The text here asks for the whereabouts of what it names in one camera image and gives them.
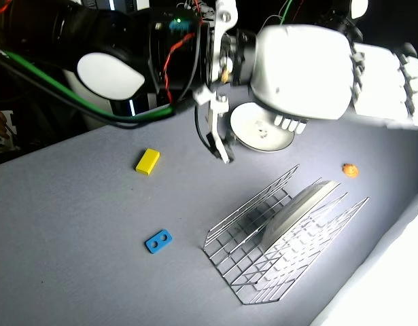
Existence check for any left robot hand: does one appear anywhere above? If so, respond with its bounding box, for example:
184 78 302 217
273 114 309 135

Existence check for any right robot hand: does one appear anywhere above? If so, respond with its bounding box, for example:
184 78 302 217
250 23 418 130

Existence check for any white plate with dark rim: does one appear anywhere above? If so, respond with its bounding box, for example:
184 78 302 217
229 101 296 153
259 179 342 253

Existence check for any orange swirl cookie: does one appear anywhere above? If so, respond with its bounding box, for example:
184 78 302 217
342 163 360 179

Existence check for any yellow rectangular block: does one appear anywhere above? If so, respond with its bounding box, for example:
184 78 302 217
135 147 161 177

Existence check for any blue block with two holes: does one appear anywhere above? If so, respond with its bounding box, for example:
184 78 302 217
144 229 173 255

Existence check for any silver wire dish rack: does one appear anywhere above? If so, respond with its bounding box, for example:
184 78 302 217
202 164 370 306

